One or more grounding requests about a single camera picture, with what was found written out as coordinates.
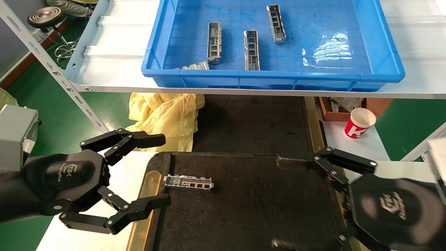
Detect pale yellow cloth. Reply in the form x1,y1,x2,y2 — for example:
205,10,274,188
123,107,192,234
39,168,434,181
0,86,18,109

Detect person in grey trousers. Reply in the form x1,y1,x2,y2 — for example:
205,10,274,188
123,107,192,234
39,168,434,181
46,0,99,18

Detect blue plastic bin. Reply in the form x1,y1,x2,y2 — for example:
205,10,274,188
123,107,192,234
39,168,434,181
141,0,406,92

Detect clear plastic film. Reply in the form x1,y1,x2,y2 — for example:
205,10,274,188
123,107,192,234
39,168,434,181
302,31,351,67

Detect black round stool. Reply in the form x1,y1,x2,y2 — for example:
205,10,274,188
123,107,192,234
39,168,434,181
27,6,84,64

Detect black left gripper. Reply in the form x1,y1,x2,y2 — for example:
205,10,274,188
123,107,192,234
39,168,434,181
23,128,172,235

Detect grey metal bracket part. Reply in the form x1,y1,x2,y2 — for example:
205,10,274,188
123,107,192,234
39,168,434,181
244,29,261,71
178,61,210,70
163,174,214,192
267,4,287,44
207,22,223,65

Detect yellow checked garment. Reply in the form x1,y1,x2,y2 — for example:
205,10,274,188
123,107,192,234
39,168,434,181
128,92,206,152

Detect brown cardboard box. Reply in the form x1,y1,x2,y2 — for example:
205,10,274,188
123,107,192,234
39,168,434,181
318,97,395,122

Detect red white paper cup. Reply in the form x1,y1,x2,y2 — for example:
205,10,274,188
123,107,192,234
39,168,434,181
344,107,377,139

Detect white platform board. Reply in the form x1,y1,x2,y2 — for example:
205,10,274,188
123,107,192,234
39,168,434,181
322,120,391,161

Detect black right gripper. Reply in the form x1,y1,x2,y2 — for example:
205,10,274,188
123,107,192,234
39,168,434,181
272,146,446,251

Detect black tray with brass edges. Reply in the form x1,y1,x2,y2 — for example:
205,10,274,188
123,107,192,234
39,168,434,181
126,151,370,251
193,94,327,156

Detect scrap metal pieces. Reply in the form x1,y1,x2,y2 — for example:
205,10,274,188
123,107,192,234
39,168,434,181
329,98,364,113

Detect white metal shelf rack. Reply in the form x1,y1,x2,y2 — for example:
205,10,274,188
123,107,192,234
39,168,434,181
0,0,446,162

